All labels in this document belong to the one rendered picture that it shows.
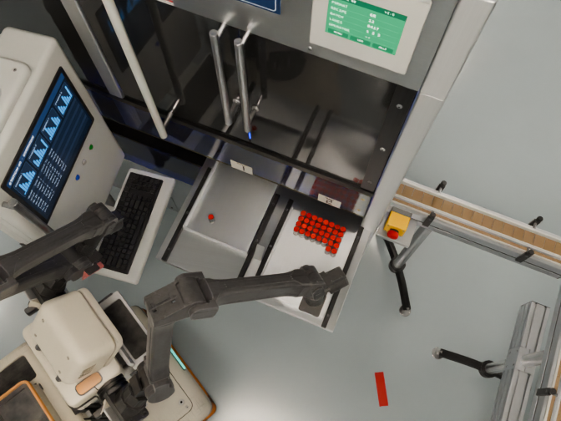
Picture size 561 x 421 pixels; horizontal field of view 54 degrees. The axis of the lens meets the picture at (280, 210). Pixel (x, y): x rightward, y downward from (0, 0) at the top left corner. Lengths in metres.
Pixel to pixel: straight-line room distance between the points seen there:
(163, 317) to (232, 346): 1.60
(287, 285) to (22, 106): 0.86
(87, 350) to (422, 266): 1.95
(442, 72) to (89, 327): 1.08
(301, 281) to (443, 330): 1.60
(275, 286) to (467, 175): 2.04
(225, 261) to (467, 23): 1.28
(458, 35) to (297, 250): 1.15
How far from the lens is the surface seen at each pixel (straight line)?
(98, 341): 1.56
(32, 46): 1.74
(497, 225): 2.15
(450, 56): 1.14
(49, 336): 1.59
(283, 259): 2.01
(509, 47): 3.82
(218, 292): 1.31
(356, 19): 1.12
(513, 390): 2.47
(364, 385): 2.86
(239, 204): 2.08
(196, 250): 2.05
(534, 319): 2.53
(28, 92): 1.66
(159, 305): 1.30
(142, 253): 2.16
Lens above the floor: 2.82
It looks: 70 degrees down
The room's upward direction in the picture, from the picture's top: 1 degrees clockwise
